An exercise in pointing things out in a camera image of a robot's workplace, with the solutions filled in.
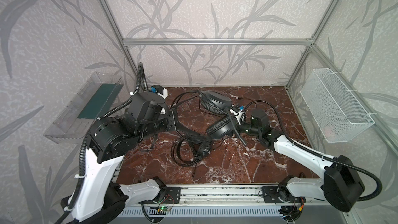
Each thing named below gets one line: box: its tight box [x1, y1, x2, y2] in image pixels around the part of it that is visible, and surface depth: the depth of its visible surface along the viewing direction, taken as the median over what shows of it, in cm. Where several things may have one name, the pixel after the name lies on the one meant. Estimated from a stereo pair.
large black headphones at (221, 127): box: [170, 90, 236, 140], surface depth 45 cm
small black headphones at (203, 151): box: [171, 137, 213, 167], surface depth 84 cm
